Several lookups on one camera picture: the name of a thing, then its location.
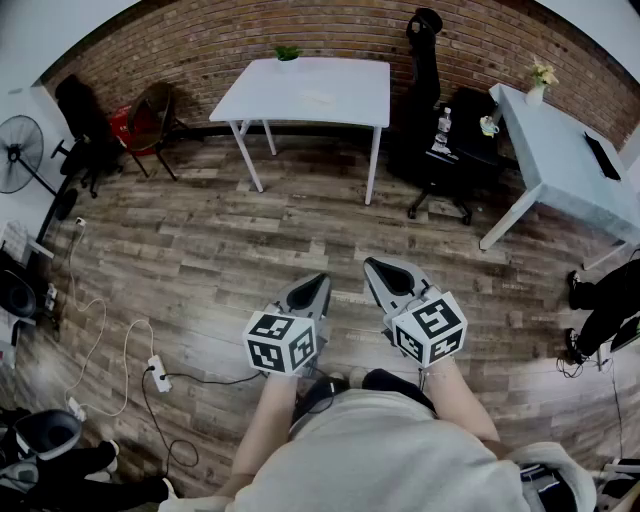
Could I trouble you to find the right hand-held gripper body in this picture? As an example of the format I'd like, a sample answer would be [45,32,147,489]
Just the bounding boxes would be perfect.
[383,283,469,370]

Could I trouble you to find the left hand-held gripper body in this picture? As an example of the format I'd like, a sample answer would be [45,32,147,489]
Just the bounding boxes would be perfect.
[243,299,331,377]

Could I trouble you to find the person's left forearm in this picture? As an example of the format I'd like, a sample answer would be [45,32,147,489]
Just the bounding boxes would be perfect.
[219,372,301,499]

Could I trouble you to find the person's right forearm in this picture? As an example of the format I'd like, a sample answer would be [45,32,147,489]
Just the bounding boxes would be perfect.
[422,357,502,444]

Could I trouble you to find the person's black trousers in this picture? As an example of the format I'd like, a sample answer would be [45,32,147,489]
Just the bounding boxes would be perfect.
[294,368,437,419]

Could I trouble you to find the person's shoes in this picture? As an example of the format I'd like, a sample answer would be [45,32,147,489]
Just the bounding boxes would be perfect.
[327,366,372,390]

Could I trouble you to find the white power strip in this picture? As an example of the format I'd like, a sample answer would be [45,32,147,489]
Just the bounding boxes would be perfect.
[147,354,174,393]

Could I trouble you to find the black office chair with headrest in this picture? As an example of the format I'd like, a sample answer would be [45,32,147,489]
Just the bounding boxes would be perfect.
[387,7,507,227]

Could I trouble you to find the person in white clothing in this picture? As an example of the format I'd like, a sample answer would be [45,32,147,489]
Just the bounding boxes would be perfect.
[159,388,599,512]

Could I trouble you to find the clear water bottle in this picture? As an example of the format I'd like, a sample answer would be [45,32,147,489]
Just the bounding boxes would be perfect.
[431,106,454,154]

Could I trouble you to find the light grey table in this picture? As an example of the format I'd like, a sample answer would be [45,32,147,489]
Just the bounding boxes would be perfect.
[478,82,640,272]

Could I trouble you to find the white table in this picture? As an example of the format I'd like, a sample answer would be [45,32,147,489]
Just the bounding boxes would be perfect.
[208,56,392,207]

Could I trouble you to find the brown wicker chair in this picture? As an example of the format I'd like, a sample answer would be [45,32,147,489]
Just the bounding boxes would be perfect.
[126,81,192,183]

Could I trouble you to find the flat black device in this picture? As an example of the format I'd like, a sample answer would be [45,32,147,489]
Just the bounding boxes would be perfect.
[583,130,623,182]

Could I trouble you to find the green potted plant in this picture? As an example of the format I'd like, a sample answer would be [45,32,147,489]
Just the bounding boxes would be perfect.
[273,44,304,74]

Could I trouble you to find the red box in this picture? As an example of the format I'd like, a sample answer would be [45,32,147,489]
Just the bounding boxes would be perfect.
[109,104,151,152]

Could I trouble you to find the yellow flowers in white vase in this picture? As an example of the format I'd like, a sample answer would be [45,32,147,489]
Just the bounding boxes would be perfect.
[523,56,561,107]

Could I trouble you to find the black standing fan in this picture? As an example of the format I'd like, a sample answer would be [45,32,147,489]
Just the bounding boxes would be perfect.
[0,114,80,222]

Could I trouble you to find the thin wrist bracelet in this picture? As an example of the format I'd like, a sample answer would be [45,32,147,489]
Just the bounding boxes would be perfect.
[422,362,459,384]

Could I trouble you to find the black cable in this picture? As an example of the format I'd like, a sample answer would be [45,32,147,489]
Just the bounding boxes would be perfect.
[141,364,264,470]

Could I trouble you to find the white cable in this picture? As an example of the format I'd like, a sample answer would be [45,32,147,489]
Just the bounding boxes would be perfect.
[62,222,156,419]

